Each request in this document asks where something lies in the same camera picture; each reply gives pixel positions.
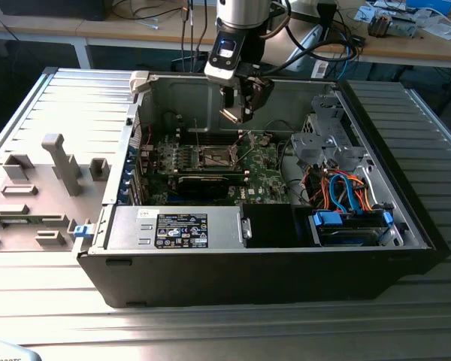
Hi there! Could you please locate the blue case latch clip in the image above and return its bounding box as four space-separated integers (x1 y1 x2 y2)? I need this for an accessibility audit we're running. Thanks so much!
73 224 95 240

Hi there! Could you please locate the black PC case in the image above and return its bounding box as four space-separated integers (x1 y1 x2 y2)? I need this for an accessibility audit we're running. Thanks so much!
77 69 451 309

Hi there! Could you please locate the grey power supply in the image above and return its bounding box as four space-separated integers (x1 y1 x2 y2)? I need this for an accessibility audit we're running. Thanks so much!
104 205 245 251

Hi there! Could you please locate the blue box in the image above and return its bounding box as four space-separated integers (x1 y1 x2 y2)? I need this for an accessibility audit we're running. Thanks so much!
405 0 451 14

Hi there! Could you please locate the black heat sink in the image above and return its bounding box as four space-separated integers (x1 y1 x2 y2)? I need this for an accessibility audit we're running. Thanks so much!
367 11 392 38

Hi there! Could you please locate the hard disk in blue carrier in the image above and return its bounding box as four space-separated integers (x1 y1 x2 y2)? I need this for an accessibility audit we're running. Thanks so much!
310 210 395 247

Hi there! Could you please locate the black graphics card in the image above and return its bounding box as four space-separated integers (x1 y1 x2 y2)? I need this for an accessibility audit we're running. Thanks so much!
176 173 230 200

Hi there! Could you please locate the metal drive cage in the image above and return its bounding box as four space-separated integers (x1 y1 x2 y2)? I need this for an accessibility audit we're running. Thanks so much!
289 93 368 172

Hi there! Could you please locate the black monitor stand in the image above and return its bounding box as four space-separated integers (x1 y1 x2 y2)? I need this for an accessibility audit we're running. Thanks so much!
315 2 339 46

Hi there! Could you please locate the green motherboard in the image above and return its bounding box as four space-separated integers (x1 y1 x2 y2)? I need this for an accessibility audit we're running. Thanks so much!
146 129 290 206

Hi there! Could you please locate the wooden desk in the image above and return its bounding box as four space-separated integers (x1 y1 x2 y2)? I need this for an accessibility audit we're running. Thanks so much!
310 14 451 69
0 7 219 68

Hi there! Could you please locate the black plastic shroud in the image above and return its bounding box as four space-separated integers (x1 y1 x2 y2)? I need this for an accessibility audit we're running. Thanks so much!
242 202 298 249

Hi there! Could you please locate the green RAM stick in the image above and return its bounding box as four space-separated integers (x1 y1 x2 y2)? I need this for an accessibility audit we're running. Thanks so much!
2 216 44 226

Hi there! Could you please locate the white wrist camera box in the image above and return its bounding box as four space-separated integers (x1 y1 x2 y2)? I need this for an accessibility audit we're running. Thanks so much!
204 32 246 89

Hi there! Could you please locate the pale slanted panel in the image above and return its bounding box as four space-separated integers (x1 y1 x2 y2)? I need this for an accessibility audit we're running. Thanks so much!
281 25 322 73

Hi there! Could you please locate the grey parts rack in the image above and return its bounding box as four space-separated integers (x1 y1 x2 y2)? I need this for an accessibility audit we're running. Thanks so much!
0 133 112 253

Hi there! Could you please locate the blue wire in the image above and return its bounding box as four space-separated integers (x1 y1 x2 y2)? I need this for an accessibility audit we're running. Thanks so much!
328 171 364 214

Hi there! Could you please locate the silver CPU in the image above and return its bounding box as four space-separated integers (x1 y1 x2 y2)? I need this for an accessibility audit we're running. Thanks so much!
219 107 245 124

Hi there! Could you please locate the grey metal device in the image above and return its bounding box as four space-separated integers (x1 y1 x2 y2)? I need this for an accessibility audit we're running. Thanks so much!
389 14 418 38

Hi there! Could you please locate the blue card retention latch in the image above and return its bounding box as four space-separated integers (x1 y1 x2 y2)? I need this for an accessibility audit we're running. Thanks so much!
122 146 136 202

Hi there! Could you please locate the orange wire bundle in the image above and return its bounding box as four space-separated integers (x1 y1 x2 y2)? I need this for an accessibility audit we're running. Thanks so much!
321 168 375 211

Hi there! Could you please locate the beige case latch handle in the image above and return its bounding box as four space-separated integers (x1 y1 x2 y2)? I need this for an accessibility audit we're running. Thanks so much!
129 70 151 93

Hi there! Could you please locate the pale grey device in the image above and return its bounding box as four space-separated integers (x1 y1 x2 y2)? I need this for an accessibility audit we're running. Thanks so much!
0 339 42 361

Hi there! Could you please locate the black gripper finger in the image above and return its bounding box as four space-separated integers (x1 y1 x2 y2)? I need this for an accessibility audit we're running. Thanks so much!
242 74 276 124
220 86 237 113

